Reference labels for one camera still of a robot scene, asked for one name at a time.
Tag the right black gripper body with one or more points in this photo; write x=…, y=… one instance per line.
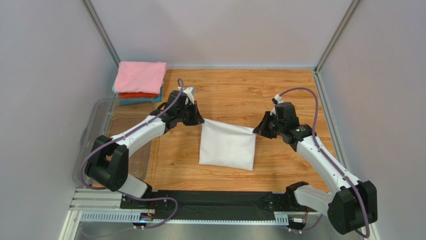
x=268, y=126

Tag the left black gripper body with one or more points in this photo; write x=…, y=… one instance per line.
x=186, y=115

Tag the white t-shirt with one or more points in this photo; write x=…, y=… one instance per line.
x=227, y=145

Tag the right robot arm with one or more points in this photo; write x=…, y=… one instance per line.
x=329, y=179

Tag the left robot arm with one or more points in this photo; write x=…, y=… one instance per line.
x=108, y=161

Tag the orange folded t-shirt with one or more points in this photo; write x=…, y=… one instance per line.
x=138, y=95

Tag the teal folded t-shirt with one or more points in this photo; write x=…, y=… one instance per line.
x=141, y=100

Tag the pink folded t-shirt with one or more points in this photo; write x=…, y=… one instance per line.
x=140, y=77

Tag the clear plastic bin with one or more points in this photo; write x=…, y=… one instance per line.
x=110, y=119

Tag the black base mat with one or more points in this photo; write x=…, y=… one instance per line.
x=215, y=205

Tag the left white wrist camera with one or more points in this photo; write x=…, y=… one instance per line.
x=189, y=92

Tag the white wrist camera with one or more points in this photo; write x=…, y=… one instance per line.
x=189, y=92
x=276, y=100

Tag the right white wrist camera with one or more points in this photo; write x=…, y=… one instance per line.
x=276, y=100

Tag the right aluminium frame post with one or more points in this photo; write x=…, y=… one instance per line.
x=348, y=15

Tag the aluminium frame post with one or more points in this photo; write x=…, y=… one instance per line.
x=348, y=15
x=101, y=30

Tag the left aluminium frame post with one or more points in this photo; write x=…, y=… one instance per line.
x=101, y=30

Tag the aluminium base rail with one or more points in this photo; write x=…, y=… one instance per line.
x=97, y=214

